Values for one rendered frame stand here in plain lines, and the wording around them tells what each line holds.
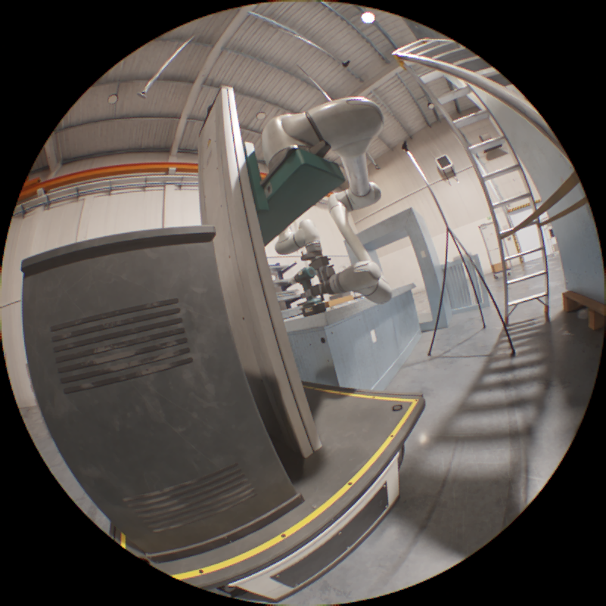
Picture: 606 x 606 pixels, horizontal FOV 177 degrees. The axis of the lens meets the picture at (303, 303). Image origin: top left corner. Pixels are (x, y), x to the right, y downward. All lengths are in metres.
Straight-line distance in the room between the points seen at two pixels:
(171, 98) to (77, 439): 7.91
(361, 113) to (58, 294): 0.73
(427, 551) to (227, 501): 0.54
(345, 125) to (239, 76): 7.26
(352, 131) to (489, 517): 1.15
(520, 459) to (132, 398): 1.00
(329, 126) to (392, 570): 1.17
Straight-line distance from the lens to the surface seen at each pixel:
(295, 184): 0.52
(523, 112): 0.83
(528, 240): 11.07
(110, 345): 0.28
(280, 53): 7.77
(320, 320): 0.88
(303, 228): 1.12
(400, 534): 0.72
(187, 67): 7.64
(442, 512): 0.76
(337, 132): 0.62
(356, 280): 0.73
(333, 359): 0.96
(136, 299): 0.27
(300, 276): 0.96
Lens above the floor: 0.68
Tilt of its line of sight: 2 degrees up
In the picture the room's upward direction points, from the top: 15 degrees counter-clockwise
